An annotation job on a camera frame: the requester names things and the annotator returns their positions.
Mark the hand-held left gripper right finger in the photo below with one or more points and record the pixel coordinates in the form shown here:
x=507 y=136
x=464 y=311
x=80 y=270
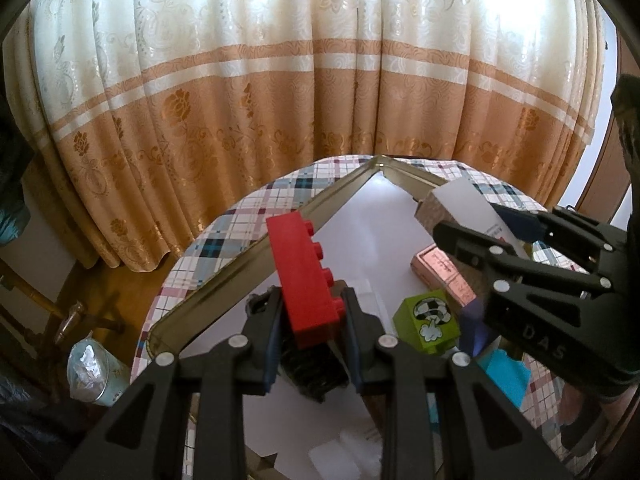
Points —
x=352 y=345

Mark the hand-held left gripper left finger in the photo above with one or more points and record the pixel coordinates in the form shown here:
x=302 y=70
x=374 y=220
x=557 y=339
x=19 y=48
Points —
x=272 y=350

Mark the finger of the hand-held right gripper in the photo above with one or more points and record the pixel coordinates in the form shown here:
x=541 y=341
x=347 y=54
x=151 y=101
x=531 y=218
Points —
x=522 y=225
x=480 y=247

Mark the black hair clip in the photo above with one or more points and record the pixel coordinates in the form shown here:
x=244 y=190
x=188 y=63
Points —
x=310 y=370

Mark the pink card box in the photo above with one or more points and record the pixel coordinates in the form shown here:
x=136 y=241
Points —
x=440 y=265

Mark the white box with red label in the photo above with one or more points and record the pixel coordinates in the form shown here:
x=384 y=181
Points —
x=465 y=205

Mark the blue toy brick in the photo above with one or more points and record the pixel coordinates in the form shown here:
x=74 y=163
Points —
x=505 y=375

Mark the red toy brick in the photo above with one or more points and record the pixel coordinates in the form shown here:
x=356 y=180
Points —
x=305 y=285

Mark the green toy brick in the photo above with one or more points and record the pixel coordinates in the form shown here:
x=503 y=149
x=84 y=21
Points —
x=425 y=320

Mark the purple box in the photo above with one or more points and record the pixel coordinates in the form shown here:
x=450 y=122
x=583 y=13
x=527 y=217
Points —
x=475 y=335

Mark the gold metal tin box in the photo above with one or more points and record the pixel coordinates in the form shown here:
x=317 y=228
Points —
x=215 y=280

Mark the white paper lining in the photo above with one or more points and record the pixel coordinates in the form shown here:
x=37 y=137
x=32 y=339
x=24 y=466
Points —
x=370 y=230

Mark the pale green plastic container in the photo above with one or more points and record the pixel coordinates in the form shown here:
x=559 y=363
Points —
x=97 y=370

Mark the wooden chair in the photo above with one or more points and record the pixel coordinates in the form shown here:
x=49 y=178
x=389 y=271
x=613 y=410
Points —
x=45 y=305

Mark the cream and orange curtain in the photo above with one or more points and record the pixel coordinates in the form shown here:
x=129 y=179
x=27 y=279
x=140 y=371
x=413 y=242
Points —
x=300 y=85

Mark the dark jacket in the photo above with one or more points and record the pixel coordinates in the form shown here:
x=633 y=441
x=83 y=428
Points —
x=10 y=220

